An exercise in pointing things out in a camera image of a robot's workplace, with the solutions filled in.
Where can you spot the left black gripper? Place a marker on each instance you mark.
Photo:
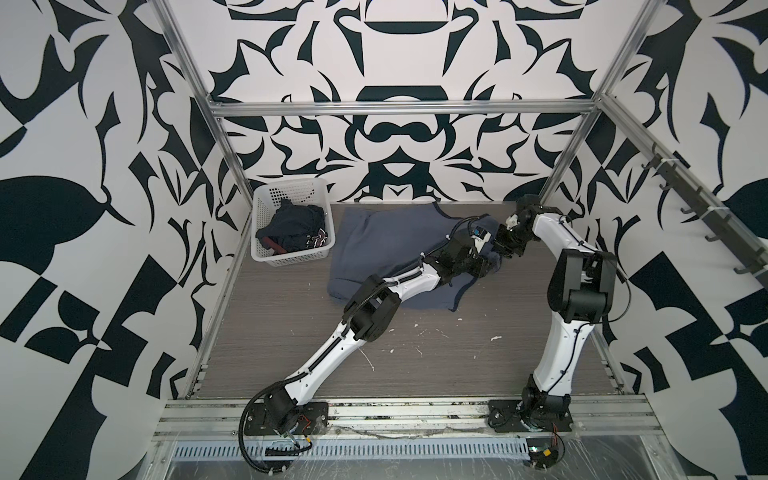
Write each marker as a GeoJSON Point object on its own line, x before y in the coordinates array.
{"type": "Point", "coordinates": [486, 265]}

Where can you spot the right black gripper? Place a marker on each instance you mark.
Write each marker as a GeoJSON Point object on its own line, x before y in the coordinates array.
{"type": "Point", "coordinates": [500, 245]}

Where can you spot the blue-grey tank top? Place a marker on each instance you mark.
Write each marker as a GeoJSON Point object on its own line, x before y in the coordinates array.
{"type": "Point", "coordinates": [387, 243]}

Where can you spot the white plastic laundry basket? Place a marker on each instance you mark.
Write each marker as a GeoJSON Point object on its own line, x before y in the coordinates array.
{"type": "Point", "coordinates": [267, 199]}

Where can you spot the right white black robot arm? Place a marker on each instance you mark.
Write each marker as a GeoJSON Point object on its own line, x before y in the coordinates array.
{"type": "Point", "coordinates": [580, 295]}

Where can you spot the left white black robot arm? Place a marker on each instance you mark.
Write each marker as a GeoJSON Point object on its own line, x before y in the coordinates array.
{"type": "Point", "coordinates": [368, 314]}

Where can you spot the dark navy tank top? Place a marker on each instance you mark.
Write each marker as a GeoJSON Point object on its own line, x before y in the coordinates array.
{"type": "Point", "coordinates": [296, 227]}

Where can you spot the maroon tank top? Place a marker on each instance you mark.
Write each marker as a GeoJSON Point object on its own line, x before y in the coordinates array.
{"type": "Point", "coordinates": [270, 244]}

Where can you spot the green circuit board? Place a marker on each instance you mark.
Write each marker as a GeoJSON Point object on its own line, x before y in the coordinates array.
{"type": "Point", "coordinates": [544, 452]}

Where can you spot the aluminium frame back crossbar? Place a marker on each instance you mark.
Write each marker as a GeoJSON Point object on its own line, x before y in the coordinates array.
{"type": "Point", "coordinates": [226, 110]}

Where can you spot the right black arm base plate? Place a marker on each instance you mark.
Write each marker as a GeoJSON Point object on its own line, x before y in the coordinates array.
{"type": "Point", "coordinates": [516, 415]}

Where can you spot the white slotted cable duct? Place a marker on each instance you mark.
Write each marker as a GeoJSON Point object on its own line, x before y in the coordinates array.
{"type": "Point", "coordinates": [326, 449]}

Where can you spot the aluminium front rail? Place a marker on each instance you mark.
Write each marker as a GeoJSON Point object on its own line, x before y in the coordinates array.
{"type": "Point", "coordinates": [390, 417]}

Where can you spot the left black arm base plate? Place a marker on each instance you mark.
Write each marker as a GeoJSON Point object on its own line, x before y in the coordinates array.
{"type": "Point", "coordinates": [300, 417]}

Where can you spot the grey wall hook rack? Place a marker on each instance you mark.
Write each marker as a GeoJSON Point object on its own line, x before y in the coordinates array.
{"type": "Point", "coordinates": [701, 204]}

